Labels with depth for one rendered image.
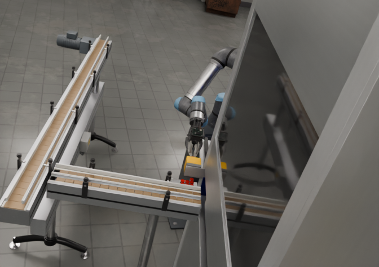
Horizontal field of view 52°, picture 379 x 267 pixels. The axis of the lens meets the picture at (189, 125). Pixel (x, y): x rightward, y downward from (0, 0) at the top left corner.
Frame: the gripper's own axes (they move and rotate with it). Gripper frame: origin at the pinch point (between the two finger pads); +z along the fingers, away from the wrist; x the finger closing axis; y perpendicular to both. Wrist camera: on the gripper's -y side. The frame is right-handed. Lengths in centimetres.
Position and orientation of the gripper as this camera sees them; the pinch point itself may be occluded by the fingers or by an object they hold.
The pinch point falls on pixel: (192, 156)
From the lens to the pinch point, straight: 195.5
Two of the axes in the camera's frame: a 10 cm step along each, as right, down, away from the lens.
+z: -0.9, 8.3, -5.5
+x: 9.8, 1.8, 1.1
